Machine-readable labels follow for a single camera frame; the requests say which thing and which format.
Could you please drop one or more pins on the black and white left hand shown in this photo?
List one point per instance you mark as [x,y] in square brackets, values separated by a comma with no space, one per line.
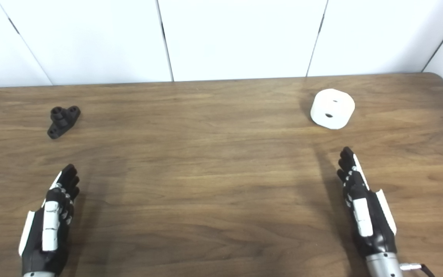
[50,223]

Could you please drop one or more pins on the black and white right hand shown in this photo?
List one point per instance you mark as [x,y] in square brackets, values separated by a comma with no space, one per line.
[363,215]

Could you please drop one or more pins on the black plastic holder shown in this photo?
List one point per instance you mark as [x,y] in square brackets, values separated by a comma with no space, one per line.
[63,121]

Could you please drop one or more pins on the round white plastic piece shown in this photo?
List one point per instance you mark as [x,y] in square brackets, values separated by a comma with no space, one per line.
[332,109]

